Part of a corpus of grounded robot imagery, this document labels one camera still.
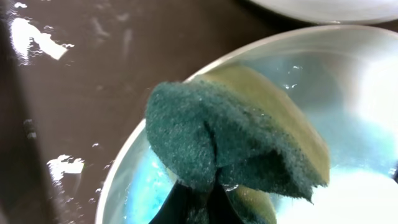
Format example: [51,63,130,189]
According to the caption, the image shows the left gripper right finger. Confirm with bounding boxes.
[208,184,244,224]

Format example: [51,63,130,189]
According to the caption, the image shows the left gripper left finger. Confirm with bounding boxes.
[149,181,197,224]

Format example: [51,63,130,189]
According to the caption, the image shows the green yellow sponge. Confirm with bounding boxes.
[146,65,330,223]

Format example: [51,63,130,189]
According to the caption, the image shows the brown plastic tray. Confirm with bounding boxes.
[0,0,398,224]

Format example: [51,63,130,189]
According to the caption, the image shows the white plate top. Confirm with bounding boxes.
[251,0,397,24]

